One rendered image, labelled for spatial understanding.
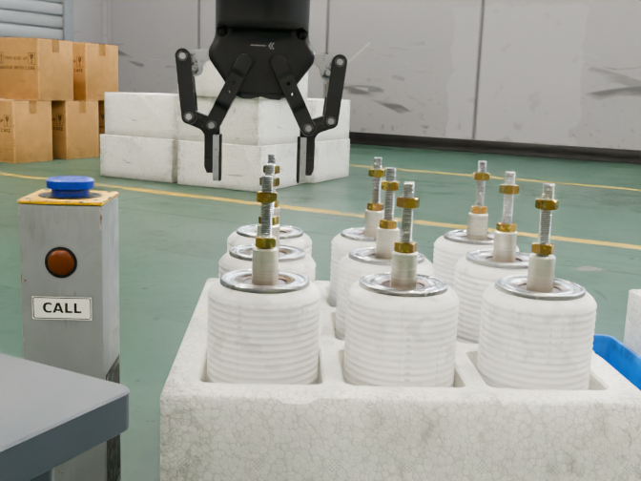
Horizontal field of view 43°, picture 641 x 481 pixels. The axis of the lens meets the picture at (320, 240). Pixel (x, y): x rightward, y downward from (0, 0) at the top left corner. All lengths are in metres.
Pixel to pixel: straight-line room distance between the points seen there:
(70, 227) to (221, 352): 0.17
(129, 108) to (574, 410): 3.09
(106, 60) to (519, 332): 4.12
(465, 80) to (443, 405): 5.36
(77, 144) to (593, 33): 3.32
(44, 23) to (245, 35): 6.44
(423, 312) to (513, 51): 5.25
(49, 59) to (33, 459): 4.10
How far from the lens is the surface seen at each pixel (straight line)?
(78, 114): 4.50
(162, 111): 3.51
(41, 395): 0.32
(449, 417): 0.66
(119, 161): 3.64
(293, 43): 0.67
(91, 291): 0.73
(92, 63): 4.60
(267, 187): 0.68
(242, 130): 3.26
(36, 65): 4.31
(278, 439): 0.66
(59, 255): 0.72
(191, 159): 3.39
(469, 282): 0.81
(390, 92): 6.17
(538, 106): 5.82
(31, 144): 4.29
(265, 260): 0.68
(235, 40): 0.67
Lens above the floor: 0.42
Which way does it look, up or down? 11 degrees down
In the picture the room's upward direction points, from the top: 2 degrees clockwise
